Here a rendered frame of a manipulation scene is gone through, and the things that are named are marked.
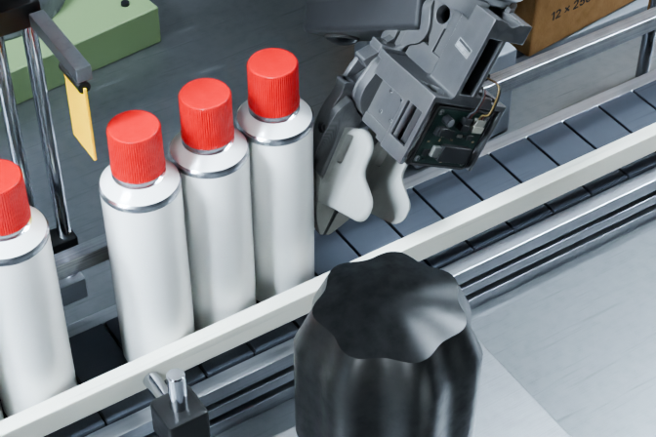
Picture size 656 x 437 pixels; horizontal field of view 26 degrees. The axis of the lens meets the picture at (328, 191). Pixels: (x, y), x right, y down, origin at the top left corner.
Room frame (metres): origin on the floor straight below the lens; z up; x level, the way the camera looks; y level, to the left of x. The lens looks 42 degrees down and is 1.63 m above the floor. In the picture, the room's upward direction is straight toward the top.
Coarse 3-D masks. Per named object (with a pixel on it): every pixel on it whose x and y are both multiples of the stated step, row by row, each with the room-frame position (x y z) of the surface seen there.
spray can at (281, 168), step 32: (256, 64) 0.72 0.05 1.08; (288, 64) 0.72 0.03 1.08; (256, 96) 0.71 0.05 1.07; (288, 96) 0.71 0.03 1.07; (256, 128) 0.71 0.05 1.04; (288, 128) 0.71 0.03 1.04; (256, 160) 0.70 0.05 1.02; (288, 160) 0.70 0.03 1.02; (256, 192) 0.70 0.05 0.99; (288, 192) 0.70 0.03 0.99; (256, 224) 0.70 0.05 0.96; (288, 224) 0.70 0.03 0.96; (256, 256) 0.71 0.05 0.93; (288, 256) 0.70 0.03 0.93; (256, 288) 0.71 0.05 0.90; (288, 288) 0.70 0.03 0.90
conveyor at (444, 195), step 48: (624, 96) 0.95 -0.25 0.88; (528, 144) 0.89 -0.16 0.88; (576, 144) 0.89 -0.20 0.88; (432, 192) 0.83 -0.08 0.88; (480, 192) 0.83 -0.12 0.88; (576, 192) 0.83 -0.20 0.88; (336, 240) 0.77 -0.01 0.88; (384, 240) 0.77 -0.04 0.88; (480, 240) 0.77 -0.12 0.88; (96, 336) 0.68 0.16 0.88; (288, 336) 0.68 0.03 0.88; (192, 384) 0.63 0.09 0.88
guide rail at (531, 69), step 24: (624, 24) 0.94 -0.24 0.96; (648, 24) 0.95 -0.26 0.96; (576, 48) 0.91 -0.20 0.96; (600, 48) 0.92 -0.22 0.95; (504, 72) 0.88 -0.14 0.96; (528, 72) 0.88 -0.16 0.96; (552, 72) 0.89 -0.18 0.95; (96, 240) 0.69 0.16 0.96; (72, 264) 0.67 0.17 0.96; (96, 264) 0.68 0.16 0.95
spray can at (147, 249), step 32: (128, 128) 0.66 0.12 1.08; (160, 128) 0.66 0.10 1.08; (128, 160) 0.65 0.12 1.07; (160, 160) 0.66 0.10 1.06; (128, 192) 0.64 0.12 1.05; (160, 192) 0.65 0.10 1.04; (128, 224) 0.64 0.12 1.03; (160, 224) 0.64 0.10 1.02; (128, 256) 0.64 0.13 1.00; (160, 256) 0.64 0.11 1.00; (128, 288) 0.64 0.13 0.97; (160, 288) 0.64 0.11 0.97; (128, 320) 0.64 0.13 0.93; (160, 320) 0.64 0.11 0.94; (192, 320) 0.66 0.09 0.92; (128, 352) 0.65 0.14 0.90
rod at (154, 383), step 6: (156, 372) 0.62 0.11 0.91; (144, 378) 0.61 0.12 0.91; (150, 378) 0.61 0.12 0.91; (156, 378) 0.61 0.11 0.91; (162, 378) 0.61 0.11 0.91; (144, 384) 0.61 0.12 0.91; (150, 384) 0.61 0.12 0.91; (156, 384) 0.61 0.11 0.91; (162, 384) 0.61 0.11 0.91; (150, 390) 0.60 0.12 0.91; (156, 390) 0.60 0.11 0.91; (162, 390) 0.60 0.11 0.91; (156, 396) 0.60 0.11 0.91
